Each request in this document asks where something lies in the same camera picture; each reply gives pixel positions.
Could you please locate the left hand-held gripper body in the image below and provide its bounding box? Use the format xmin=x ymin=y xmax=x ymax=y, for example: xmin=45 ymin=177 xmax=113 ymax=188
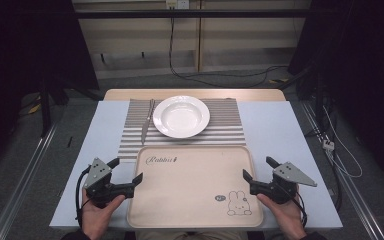
xmin=82 ymin=157 xmax=136 ymax=209

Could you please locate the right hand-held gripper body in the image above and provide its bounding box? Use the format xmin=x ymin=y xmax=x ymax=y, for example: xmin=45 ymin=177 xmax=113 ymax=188
xmin=249 ymin=161 xmax=318 ymax=205

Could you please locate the person's right hand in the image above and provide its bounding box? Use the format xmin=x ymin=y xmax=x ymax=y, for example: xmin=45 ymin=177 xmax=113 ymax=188
xmin=256 ymin=193 xmax=308 ymax=240

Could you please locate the person's left hand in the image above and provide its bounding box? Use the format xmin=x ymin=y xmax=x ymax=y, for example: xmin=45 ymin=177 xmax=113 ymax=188
xmin=80 ymin=190 xmax=127 ymax=240

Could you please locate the silver table knife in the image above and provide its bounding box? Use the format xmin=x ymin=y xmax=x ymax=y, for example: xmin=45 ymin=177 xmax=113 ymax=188
xmin=140 ymin=98 xmax=156 ymax=145

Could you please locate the beige tray with rabbit print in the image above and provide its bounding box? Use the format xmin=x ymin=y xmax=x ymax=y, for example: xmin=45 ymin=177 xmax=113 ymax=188
xmin=126 ymin=145 xmax=265 ymax=230

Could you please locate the striped grey placemat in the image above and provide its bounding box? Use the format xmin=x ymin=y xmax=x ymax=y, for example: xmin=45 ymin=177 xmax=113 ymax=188
xmin=116 ymin=98 xmax=247 ymax=161

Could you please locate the white deep plate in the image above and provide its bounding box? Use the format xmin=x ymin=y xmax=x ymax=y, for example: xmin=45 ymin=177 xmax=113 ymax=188
xmin=152 ymin=95 xmax=211 ymax=140

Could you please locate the black horizontal bar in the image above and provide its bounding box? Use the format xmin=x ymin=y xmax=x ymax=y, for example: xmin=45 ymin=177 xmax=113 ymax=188
xmin=74 ymin=8 xmax=315 ymax=20

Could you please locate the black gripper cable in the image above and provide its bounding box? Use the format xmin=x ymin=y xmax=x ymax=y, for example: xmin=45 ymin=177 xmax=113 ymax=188
xmin=75 ymin=165 xmax=91 ymax=222
xmin=292 ymin=190 xmax=310 ymax=228

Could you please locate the white cable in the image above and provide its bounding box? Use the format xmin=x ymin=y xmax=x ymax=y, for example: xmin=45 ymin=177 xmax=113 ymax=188
xmin=322 ymin=105 xmax=364 ymax=179

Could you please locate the metal floor rail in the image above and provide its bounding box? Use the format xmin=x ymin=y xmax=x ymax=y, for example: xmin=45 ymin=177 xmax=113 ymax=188
xmin=300 ymin=99 xmax=384 ymax=240
xmin=0 ymin=122 xmax=58 ymax=240

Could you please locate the black floor cable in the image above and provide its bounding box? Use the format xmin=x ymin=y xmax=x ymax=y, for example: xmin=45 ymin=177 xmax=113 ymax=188
xmin=168 ymin=15 xmax=288 ymax=89

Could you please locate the white wall socket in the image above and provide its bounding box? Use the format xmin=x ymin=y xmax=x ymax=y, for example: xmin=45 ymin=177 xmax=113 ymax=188
xmin=165 ymin=0 xmax=191 ymax=10

